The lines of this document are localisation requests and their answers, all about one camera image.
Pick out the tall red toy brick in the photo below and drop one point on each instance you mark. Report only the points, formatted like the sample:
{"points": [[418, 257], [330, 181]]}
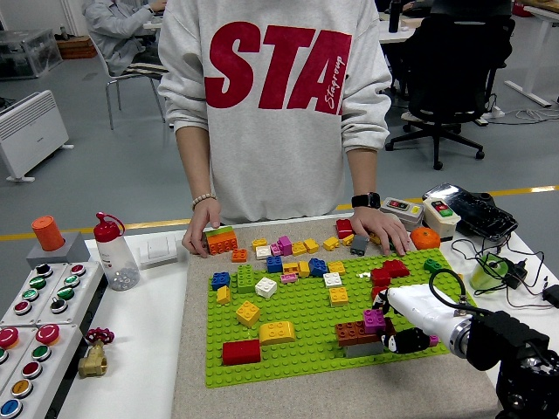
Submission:
{"points": [[342, 228]]}

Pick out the large red toy brick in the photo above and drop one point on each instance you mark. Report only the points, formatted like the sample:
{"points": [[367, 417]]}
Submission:
{"points": [[241, 352]]}

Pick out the white chair metal legs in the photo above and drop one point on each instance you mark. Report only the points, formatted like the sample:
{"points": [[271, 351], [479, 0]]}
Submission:
{"points": [[98, 57]]}

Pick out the white desk wooden top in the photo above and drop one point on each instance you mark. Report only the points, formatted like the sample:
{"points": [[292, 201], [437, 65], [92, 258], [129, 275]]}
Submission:
{"points": [[538, 52]]}

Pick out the white four-button control box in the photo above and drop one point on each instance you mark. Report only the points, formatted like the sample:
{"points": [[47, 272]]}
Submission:
{"points": [[29, 295], [65, 292]]}

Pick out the small light pink brick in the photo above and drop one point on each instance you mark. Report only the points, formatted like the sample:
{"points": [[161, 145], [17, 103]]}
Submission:
{"points": [[275, 250]]}

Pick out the black office chair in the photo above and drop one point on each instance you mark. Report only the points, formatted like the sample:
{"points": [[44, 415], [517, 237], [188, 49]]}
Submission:
{"points": [[454, 57]]}

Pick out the person's left forearm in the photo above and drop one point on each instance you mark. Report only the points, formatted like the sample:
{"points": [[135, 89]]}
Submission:
{"points": [[362, 172]]}

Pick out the tall magenta toy brick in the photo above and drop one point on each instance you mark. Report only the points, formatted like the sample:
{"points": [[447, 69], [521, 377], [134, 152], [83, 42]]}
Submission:
{"points": [[285, 245]]}

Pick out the tiny yellow toy brick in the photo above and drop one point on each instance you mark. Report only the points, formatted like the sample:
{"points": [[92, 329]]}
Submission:
{"points": [[459, 277]]}

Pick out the person's left hand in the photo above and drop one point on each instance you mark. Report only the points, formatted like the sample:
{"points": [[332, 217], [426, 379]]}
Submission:
{"points": [[375, 224]]}

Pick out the seated person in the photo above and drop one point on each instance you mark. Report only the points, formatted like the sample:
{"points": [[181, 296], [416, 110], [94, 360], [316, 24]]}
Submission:
{"points": [[113, 30]]}

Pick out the white red-green button box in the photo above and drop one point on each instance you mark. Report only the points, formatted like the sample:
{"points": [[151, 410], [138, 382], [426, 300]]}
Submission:
{"points": [[441, 218]]}

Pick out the lime flat toy brick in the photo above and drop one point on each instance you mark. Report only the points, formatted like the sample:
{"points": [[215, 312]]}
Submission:
{"points": [[218, 231]]}

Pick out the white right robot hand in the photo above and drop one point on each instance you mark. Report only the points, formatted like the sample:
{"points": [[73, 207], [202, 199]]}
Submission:
{"points": [[423, 310]]}

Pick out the orange cylinder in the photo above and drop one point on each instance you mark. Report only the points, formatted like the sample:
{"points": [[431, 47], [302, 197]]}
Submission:
{"points": [[47, 234]]}

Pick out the blue toy brick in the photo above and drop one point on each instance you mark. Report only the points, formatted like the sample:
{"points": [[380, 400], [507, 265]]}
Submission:
{"points": [[318, 267], [274, 265], [220, 281]]}

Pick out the black plug adapter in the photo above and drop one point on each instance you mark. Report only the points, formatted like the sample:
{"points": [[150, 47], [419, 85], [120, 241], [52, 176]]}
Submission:
{"points": [[517, 272]]}

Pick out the orange fruit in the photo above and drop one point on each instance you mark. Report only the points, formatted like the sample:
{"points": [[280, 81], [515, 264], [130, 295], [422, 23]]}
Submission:
{"points": [[424, 239]]}

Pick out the black bottle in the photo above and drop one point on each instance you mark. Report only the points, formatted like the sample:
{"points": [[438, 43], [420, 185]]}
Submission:
{"points": [[394, 17]]}

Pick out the clear storage crate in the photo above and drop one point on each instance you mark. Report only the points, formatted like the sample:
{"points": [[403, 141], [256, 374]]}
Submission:
{"points": [[26, 54]]}

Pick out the person's right hand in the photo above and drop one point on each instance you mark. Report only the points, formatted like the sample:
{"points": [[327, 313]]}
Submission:
{"points": [[198, 227]]}

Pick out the small orange toy brick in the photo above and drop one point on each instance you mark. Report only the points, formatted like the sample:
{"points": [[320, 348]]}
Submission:
{"points": [[239, 256]]}

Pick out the white wall switch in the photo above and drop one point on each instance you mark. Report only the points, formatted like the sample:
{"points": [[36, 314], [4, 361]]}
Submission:
{"points": [[157, 251]]}

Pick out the tall lime toy brick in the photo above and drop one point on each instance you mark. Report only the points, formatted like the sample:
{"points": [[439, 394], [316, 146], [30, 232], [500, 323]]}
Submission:
{"points": [[246, 279]]}

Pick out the grey long toy brick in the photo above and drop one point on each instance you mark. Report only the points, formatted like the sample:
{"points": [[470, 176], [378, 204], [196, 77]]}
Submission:
{"points": [[362, 350]]}

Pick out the grey two-button switch box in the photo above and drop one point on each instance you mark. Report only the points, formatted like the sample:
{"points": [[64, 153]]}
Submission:
{"points": [[402, 207]]}

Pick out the dark green toy brick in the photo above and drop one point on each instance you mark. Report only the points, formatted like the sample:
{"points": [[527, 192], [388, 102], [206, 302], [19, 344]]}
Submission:
{"points": [[432, 265]]}

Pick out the small black box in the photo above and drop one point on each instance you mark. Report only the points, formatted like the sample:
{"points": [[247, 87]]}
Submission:
{"points": [[552, 297]]}

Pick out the clear bottle red cap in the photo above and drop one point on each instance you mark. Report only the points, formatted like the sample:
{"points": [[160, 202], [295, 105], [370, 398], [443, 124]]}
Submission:
{"points": [[114, 257]]}

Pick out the curved yellow toy brick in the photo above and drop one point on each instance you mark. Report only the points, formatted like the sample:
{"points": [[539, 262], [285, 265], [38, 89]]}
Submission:
{"points": [[277, 333]]}

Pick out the grey-brown mat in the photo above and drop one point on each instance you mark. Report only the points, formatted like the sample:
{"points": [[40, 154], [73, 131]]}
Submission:
{"points": [[332, 401]]}

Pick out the small white toy brick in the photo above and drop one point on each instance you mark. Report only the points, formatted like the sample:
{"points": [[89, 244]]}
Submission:
{"points": [[263, 253]]}

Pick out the white emergency-stop button box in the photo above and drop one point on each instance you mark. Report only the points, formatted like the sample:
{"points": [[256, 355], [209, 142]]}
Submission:
{"points": [[8, 338], [39, 353]]}

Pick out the large orange toy brick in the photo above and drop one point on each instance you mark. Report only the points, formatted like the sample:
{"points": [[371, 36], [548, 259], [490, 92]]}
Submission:
{"points": [[222, 245]]}

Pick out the flat light pink brick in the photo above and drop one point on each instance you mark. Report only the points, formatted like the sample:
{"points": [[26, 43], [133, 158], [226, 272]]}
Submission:
{"points": [[288, 278]]}

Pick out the green plastic cup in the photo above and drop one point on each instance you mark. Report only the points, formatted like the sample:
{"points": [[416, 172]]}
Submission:
{"points": [[482, 279]]}

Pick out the brown toy brick slab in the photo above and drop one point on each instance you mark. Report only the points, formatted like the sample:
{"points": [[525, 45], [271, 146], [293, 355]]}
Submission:
{"points": [[349, 331]]}

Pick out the person's right forearm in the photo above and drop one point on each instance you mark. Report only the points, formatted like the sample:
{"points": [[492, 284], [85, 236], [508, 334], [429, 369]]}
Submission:
{"points": [[196, 166]]}

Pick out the curved red toy brick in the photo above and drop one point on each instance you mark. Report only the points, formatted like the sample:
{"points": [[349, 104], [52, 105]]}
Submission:
{"points": [[395, 268]]}

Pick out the white panel heater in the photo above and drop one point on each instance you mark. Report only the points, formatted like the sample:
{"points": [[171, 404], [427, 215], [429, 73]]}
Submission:
{"points": [[30, 131]]}

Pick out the green studded baseplate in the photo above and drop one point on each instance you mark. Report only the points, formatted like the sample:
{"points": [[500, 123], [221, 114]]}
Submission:
{"points": [[305, 358]]}

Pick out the black smartwatch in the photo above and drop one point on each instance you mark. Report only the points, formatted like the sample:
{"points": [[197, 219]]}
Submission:
{"points": [[371, 201]]}

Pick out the wooden crate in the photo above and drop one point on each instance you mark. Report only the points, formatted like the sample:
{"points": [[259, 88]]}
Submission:
{"points": [[78, 48]]}

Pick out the black handheld controller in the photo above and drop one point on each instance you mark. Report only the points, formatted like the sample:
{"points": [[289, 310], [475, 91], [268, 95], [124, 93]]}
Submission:
{"points": [[471, 209]]}

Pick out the small yellow toy brick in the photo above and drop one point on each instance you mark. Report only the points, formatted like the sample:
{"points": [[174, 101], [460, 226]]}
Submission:
{"points": [[223, 295], [304, 269], [330, 244], [374, 239], [298, 249], [311, 246], [348, 240], [336, 268], [290, 268], [259, 244]]}

